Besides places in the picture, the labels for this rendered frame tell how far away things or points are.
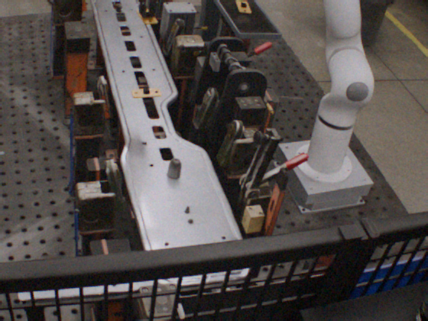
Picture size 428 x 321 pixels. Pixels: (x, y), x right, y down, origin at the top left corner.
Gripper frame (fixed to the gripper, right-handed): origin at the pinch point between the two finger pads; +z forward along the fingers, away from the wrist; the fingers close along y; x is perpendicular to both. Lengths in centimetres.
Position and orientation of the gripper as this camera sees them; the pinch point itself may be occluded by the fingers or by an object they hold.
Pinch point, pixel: (147, 8)
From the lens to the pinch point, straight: 162.4
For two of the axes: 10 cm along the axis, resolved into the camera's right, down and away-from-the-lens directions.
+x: 4.0, 6.4, -6.6
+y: -9.0, 1.5, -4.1
